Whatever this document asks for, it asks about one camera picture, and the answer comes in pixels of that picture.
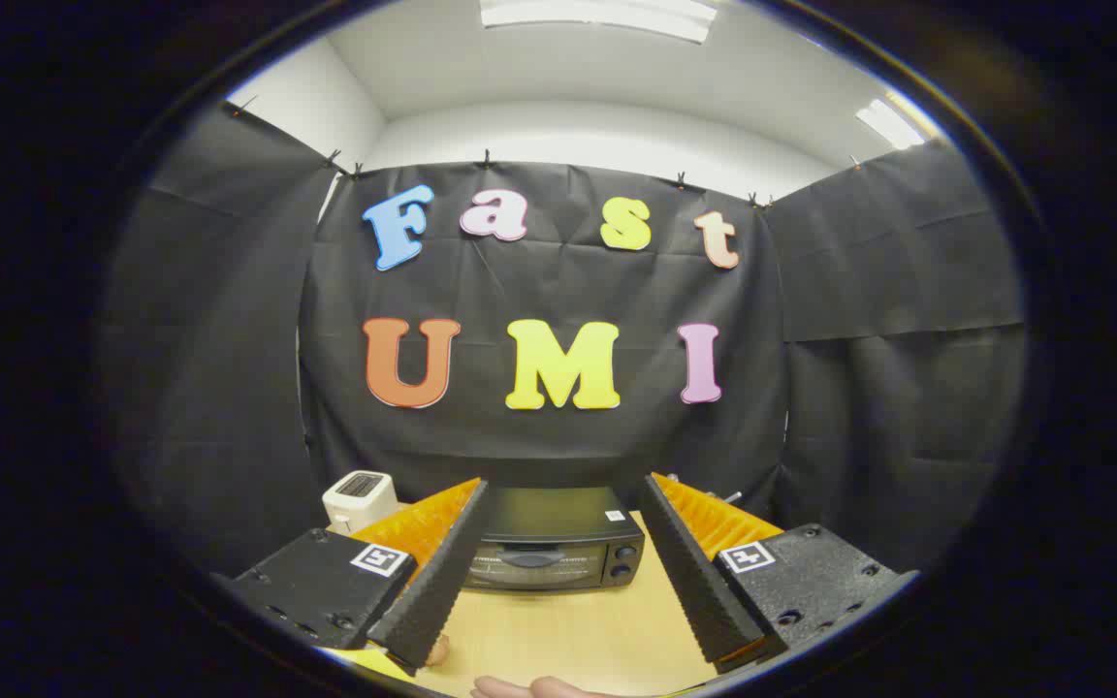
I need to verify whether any long ceiling light panel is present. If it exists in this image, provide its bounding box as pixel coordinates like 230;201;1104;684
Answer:
479;0;718;45

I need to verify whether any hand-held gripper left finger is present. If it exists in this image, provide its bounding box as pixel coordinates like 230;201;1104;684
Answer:
229;477;492;680

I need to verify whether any black toaster oven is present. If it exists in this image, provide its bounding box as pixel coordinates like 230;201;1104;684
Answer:
466;487;647;592

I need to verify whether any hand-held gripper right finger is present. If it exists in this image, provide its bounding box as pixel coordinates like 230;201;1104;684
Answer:
638;472;918;675

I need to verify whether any small ceiling light panel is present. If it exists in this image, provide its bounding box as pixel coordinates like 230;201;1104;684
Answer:
855;97;926;151

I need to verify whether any white pop-up toaster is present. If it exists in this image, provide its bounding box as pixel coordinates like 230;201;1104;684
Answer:
322;471;399;536

